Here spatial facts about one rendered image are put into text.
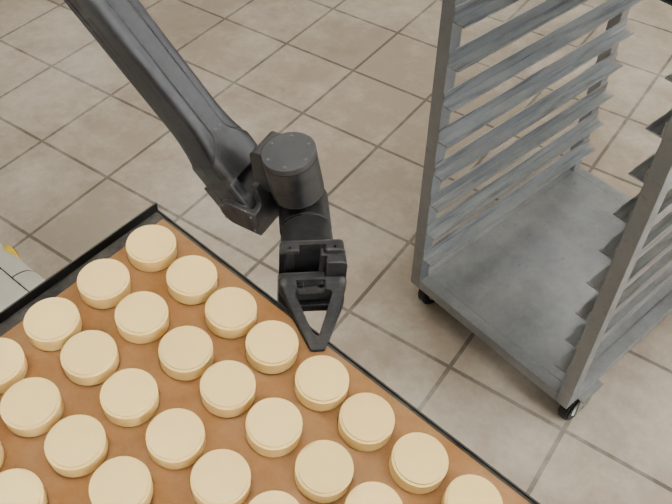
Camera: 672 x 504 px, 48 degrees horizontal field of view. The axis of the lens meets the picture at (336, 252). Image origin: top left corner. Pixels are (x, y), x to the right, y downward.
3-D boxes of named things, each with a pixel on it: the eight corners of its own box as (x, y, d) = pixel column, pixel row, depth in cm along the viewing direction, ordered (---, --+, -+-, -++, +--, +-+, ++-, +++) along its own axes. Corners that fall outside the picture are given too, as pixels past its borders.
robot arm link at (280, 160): (267, 170, 92) (223, 218, 88) (246, 97, 83) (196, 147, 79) (350, 204, 87) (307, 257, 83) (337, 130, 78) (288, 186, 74)
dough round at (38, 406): (74, 418, 67) (69, 408, 66) (19, 449, 65) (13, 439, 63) (49, 376, 69) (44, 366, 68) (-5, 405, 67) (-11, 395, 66)
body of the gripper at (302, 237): (338, 312, 83) (332, 258, 87) (346, 253, 75) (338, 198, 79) (279, 314, 82) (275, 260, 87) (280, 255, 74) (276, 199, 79)
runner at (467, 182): (438, 212, 166) (439, 202, 163) (429, 205, 167) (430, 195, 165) (613, 96, 194) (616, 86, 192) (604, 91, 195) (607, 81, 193)
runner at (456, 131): (447, 148, 152) (449, 137, 150) (437, 141, 154) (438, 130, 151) (633, 33, 180) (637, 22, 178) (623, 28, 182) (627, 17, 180)
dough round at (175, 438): (189, 407, 69) (187, 397, 67) (216, 452, 66) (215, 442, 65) (137, 434, 67) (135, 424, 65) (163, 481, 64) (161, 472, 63)
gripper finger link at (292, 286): (348, 374, 77) (339, 299, 83) (354, 336, 72) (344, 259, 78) (281, 378, 77) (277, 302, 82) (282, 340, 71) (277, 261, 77)
